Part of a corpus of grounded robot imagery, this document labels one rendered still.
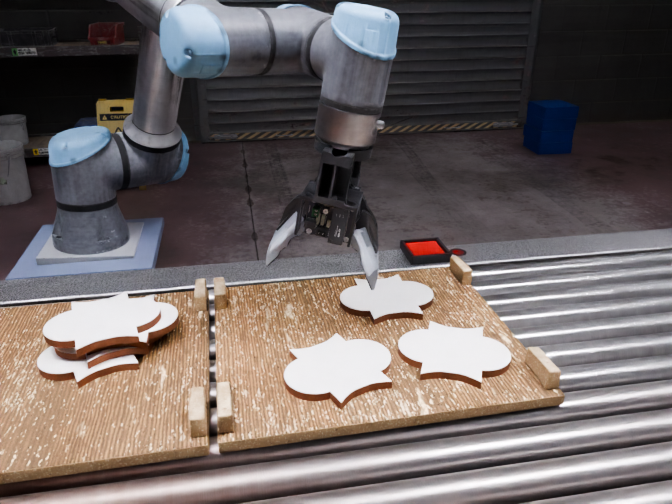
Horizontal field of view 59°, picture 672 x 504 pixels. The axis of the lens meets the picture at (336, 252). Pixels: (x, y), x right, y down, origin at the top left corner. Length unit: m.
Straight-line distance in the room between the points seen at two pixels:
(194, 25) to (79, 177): 0.63
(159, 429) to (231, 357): 0.15
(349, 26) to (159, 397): 0.48
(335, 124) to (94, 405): 0.43
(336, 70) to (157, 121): 0.61
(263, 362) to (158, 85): 0.61
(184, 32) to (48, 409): 0.45
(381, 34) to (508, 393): 0.44
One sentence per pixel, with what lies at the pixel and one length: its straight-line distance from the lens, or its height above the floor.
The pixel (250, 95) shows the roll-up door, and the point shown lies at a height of 0.41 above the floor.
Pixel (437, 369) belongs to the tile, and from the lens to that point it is 0.75.
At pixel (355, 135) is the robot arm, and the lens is 0.69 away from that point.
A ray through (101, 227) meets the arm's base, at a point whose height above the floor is 0.93.
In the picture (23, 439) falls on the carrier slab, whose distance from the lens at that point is 0.75.
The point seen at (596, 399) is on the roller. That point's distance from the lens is 0.81.
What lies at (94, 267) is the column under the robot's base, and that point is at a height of 0.87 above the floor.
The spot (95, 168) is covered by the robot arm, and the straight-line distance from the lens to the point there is 1.24.
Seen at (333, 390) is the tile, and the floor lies 0.95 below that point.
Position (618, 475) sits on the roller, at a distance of 0.73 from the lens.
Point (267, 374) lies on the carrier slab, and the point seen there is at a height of 0.94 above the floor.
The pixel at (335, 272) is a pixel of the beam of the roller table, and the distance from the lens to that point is 1.04.
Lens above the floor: 1.39
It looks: 25 degrees down
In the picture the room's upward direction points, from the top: straight up
